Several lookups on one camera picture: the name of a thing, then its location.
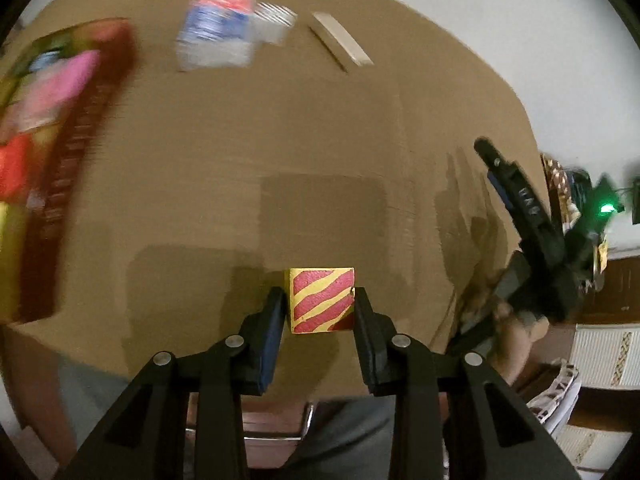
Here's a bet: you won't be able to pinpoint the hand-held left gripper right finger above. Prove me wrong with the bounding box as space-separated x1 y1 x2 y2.
353 286 582 480

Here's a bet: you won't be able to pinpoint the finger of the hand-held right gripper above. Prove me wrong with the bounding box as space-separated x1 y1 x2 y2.
474 137 565 261

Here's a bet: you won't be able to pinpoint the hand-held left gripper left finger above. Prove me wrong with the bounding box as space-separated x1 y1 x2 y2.
55 286 287 480

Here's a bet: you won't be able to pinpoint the red yellow striped block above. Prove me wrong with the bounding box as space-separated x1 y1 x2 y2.
284 266 357 335

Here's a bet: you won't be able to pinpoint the red tin box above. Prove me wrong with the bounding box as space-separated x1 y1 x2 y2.
0 17 139 324

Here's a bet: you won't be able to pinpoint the red rectangular block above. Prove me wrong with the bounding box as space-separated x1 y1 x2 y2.
0 132 34 200

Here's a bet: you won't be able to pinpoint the pink block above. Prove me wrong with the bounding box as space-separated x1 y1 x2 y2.
19 49 102 132

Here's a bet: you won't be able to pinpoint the person's right hand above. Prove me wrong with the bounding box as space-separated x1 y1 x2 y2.
492 305 548 387

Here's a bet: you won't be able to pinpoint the brown flowered pouch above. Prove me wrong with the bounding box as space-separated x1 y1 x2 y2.
542 154 577 222

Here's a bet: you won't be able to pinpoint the wooden side cabinet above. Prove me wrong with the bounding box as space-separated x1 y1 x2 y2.
575 254 640 324

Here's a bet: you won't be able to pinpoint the white patterned panel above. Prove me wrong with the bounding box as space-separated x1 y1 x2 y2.
570 324 640 389

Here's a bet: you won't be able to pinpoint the person's grey trousers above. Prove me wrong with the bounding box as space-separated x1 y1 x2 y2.
56 355 451 480

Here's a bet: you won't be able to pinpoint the white patterned cloth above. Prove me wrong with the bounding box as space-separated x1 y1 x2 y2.
527 364 582 433

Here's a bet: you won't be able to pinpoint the black white striped block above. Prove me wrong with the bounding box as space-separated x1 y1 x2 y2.
250 2 299 46

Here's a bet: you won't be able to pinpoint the clear box with blue label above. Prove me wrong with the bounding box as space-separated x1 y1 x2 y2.
174 0 257 72

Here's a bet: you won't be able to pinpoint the metal chair frame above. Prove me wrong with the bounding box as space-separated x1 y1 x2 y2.
185 402 317 442

